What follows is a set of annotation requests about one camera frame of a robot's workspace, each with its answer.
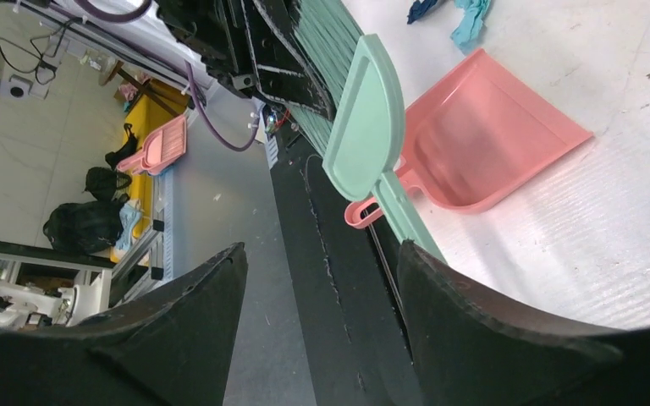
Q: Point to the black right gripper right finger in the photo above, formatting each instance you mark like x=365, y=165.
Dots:
x=472, y=345

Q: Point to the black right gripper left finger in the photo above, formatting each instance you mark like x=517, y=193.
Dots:
x=171, y=346

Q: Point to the pink plastic dustpan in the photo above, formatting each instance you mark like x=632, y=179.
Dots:
x=479, y=134

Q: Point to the green hand brush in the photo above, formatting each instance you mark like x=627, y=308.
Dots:
x=362, y=142

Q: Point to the black bag on floor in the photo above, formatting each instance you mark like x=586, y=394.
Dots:
x=93, y=226

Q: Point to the light blue paper scrap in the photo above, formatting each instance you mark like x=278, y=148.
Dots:
x=466, y=36

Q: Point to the dark blue paper scrap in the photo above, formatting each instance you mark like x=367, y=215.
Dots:
x=420, y=9

